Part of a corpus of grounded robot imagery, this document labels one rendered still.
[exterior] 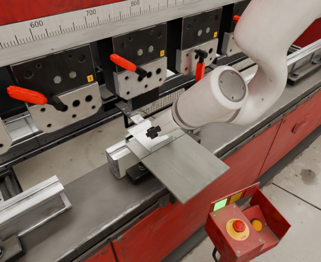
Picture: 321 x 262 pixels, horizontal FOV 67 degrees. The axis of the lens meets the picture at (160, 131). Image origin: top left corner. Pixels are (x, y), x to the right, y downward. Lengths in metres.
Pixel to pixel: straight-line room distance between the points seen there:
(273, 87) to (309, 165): 1.89
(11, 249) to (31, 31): 0.53
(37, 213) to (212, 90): 0.57
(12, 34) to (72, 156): 1.77
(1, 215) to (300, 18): 0.74
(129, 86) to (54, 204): 0.39
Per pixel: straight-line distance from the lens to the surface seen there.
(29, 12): 0.49
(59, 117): 0.57
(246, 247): 0.86
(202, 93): 0.45
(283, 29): 0.39
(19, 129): 0.96
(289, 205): 2.01
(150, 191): 0.80
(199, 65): 0.73
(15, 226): 0.78
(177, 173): 0.68
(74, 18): 0.51
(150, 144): 0.75
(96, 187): 0.83
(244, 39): 0.41
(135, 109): 0.72
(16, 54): 0.50
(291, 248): 1.84
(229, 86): 0.45
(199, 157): 0.73
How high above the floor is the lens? 1.54
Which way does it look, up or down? 42 degrees down
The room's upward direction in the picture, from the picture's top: straight up
